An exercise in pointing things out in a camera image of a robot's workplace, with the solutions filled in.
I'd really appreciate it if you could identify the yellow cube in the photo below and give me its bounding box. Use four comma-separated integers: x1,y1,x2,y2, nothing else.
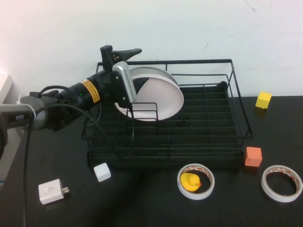
255,91,273,110

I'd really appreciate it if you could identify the yellow rubber duck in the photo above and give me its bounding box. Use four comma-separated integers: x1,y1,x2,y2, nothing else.
180,173,202,192

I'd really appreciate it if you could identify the white cube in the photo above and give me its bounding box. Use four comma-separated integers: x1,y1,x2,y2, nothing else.
93,162,112,183

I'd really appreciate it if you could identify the black camera cable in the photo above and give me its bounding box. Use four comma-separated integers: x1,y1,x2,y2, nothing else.
35,104,136,159

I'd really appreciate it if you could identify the white power adapter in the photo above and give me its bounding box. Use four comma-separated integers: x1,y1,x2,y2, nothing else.
38,179,71,206

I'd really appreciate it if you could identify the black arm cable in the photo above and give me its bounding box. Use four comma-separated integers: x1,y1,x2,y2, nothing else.
22,85,62,227

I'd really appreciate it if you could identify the black plastic drip tray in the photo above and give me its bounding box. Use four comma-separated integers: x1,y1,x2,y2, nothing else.
88,82,244,169

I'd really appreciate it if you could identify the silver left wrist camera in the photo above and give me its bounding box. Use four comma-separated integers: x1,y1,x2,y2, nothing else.
112,61,138,105

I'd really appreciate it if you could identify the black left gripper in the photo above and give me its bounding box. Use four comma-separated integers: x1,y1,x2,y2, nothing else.
98,44,143,109

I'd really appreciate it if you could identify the white double-sided tape roll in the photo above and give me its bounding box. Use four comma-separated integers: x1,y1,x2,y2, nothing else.
261,165,303,203
177,163,216,201

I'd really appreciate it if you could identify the orange cube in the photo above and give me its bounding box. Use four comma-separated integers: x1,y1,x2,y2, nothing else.
244,146,263,168

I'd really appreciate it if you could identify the pink round plate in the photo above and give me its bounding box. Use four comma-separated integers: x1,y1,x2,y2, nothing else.
115,73,185,122

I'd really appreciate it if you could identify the black wire dish rack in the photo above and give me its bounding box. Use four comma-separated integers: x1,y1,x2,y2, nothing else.
81,59,254,169

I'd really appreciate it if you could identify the white cabinet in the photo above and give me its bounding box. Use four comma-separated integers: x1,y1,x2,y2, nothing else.
0,74,24,185

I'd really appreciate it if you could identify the grey round plate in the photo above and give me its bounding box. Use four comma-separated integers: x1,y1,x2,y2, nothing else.
129,66,181,95

